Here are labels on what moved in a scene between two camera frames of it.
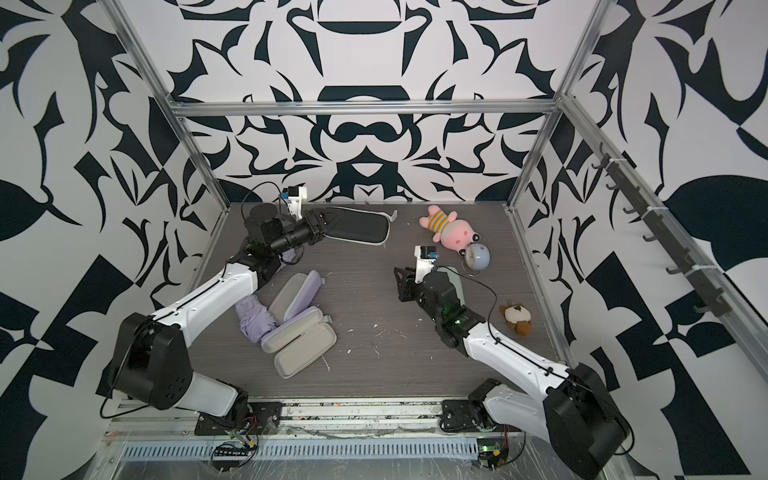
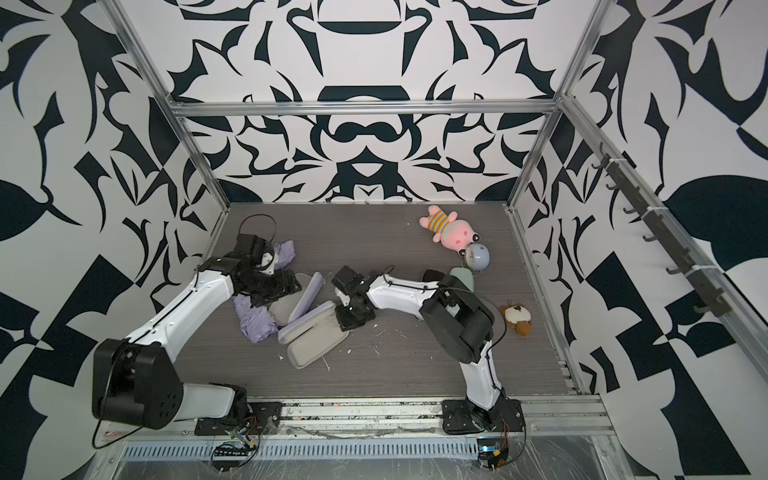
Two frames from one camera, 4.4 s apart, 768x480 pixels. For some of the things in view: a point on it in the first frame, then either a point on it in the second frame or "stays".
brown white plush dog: (517, 316) stays
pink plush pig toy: (448, 230) stays
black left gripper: (312, 223) → (285, 285)
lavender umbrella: (254, 319) stays
